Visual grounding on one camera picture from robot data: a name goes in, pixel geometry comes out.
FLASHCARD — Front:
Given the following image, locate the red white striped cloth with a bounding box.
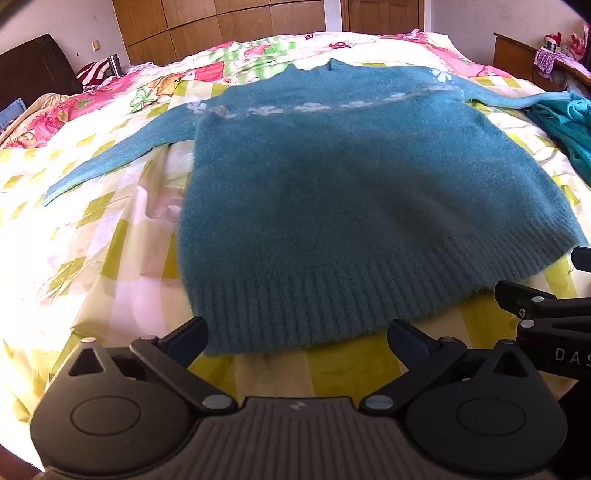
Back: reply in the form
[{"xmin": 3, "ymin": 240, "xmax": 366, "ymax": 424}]
[{"xmin": 75, "ymin": 60, "xmax": 114, "ymax": 89}]

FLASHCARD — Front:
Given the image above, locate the checkered floral quilt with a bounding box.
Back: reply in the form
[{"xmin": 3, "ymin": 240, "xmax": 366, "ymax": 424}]
[{"xmin": 0, "ymin": 28, "xmax": 591, "ymax": 472}]

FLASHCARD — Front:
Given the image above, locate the wooden door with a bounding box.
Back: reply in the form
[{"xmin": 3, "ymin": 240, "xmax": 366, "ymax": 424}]
[{"xmin": 341, "ymin": 0, "xmax": 426, "ymax": 36}]

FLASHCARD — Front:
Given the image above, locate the pink plush toy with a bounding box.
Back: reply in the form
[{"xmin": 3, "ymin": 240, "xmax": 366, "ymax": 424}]
[{"xmin": 566, "ymin": 25, "xmax": 591, "ymax": 63}]

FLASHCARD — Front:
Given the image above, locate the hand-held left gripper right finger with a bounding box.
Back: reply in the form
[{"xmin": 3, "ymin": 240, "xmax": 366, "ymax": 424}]
[{"xmin": 360, "ymin": 318, "xmax": 536, "ymax": 414}]

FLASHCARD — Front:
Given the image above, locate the purple patterned cloth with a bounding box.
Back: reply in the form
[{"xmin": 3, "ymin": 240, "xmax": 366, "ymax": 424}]
[{"xmin": 533, "ymin": 47, "xmax": 566, "ymax": 78}]

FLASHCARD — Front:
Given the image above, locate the blue knit sweater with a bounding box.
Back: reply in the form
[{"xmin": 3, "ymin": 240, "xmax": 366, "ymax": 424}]
[{"xmin": 41, "ymin": 58, "xmax": 591, "ymax": 357}]

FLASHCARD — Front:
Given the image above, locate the wooden dresser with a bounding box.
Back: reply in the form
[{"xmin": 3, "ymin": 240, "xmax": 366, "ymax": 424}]
[{"xmin": 493, "ymin": 32, "xmax": 591, "ymax": 97}]

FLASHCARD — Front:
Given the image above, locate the teal fleece cloth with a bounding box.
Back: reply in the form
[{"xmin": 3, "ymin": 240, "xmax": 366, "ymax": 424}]
[{"xmin": 526, "ymin": 90, "xmax": 591, "ymax": 182}]

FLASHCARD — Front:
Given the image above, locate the wooden wardrobe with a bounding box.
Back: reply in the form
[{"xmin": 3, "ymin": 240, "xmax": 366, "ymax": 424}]
[{"xmin": 112, "ymin": 0, "xmax": 327, "ymax": 66}]

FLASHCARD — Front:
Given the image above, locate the dark wooden headboard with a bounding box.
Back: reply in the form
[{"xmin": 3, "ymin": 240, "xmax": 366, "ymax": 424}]
[{"xmin": 0, "ymin": 33, "xmax": 84, "ymax": 116}]

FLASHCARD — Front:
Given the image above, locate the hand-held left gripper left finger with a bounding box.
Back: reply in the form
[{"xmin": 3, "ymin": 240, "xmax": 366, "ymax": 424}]
[{"xmin": 58, "ymin": 316, "xmax": 238, "ymax": 414}]

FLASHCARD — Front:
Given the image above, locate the blue pillow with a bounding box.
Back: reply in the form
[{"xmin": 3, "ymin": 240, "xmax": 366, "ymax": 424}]
[{"xmin": 0, "ymin": 98, "xmax": 27, "ymax": 131}]

